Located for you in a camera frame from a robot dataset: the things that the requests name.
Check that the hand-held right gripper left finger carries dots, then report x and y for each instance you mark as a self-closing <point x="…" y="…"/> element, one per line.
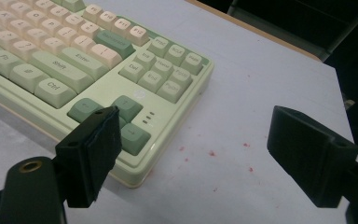
<point x="87" y="158"/>

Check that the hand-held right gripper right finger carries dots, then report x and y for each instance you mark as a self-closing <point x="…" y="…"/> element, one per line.
<point x="310" y="155"/>

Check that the green and cream keyboard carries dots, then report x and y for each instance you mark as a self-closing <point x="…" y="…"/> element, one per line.
<point x="105" y="90"/>

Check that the white table mat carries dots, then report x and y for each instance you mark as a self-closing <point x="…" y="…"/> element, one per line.
<point x="261" y="93"/>

